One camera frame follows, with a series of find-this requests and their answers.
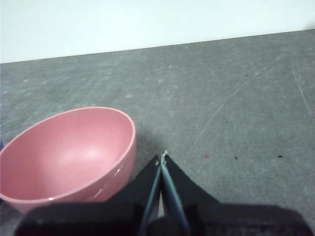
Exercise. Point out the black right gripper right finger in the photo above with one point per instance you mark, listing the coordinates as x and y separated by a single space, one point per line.
221 221

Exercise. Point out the red ribbed bowl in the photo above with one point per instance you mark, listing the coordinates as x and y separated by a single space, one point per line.
69 157

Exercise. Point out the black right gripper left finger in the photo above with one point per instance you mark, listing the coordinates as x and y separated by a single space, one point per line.
98 218

